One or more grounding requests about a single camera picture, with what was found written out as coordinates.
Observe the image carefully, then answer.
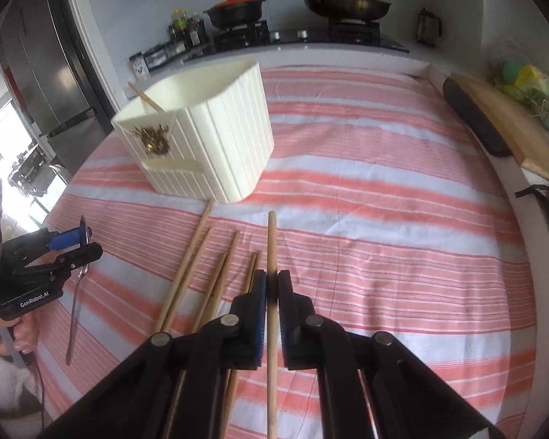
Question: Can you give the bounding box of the pink white striped tablecloth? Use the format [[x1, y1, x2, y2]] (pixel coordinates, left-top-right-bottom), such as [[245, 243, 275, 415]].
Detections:
[[30, 66, 549, 439]]

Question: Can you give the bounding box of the stainless steel refrigerator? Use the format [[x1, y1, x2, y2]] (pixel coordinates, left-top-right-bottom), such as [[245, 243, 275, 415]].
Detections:
[[0, 0, 120, 175]]

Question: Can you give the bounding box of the wooden cutting board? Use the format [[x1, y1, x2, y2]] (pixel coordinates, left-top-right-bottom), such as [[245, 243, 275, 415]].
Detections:
[[451, 72, 549, 186]]

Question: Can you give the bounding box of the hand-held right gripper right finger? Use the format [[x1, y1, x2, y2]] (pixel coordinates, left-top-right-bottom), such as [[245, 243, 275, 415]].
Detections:
[[277, 270, 506, 439]]

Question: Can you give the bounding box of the dark metal furniture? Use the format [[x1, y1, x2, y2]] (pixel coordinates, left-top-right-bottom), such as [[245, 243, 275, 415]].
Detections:
[[9, 144, 62, 197]]

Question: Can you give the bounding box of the person's left forearm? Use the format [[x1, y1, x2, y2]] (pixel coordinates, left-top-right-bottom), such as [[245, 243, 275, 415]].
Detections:
[[0, 345, 40, 417]]

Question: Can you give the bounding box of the long wooden chopstick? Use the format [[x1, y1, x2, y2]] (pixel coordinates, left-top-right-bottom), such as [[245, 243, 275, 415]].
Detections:
[[266, 211, 277, 439], [128, 82, 165, 113]]

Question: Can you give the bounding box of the rack of condiment bottles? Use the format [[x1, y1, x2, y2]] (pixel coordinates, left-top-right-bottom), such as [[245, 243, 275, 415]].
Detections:
[[168, 9, 208, 49]]

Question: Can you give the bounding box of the bunch of wooden chopsticks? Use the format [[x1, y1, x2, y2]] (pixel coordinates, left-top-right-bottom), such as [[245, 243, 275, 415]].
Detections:
[[153, 199, 262, 439]]

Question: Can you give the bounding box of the black gas stove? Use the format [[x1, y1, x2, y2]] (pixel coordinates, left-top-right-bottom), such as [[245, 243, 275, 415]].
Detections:
[[213, 20, 410, 51]]

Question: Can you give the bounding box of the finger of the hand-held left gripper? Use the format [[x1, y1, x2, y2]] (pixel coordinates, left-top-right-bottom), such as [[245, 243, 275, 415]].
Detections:
[[25, 243, 104, 284], [46, 226, 90, 251]]

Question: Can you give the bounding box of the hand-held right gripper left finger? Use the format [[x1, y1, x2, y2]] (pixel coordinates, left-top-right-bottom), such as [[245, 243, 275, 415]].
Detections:
[[37, 270, 268, 439]]

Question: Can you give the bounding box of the wire rack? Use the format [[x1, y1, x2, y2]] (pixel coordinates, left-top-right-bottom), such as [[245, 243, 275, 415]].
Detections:
[[526, 91, 549, 120]]

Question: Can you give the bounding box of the metal spoon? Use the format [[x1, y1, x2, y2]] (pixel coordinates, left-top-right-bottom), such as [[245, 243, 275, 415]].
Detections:
[[65, 216, 93, 367]]

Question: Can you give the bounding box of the yellow sponge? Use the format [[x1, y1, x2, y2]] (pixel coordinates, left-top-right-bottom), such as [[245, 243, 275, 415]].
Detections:
[[517, 65, 549, 102]]

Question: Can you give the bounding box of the cream ribbed utensil holder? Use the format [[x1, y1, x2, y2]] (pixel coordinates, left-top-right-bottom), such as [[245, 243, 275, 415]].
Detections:
[[111, 59, 275, 204]]

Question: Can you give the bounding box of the green sponge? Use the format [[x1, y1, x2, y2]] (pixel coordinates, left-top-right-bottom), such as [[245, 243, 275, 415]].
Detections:
[[502, 61, 525, 87]]

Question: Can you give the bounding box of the grey lidded jug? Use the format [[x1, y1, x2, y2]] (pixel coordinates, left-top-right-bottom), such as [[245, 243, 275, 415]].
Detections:
[[416, 7, 441, 47]]

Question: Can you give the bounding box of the black cooking pot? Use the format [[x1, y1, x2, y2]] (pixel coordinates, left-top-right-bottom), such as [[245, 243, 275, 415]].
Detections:
[[203, 0, 267, 28]]

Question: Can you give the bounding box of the person's left hand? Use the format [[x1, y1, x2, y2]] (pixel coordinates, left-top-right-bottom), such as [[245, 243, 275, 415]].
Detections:
[[0, 313, 38, 357]]

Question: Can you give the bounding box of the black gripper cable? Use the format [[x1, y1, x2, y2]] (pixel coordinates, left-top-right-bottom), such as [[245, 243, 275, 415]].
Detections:
[[31, 359, 46, 428]]

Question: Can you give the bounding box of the clear plastic storage box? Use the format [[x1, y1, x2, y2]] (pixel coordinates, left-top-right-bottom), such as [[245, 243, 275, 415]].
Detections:
[[144, 41, 186, 71]]

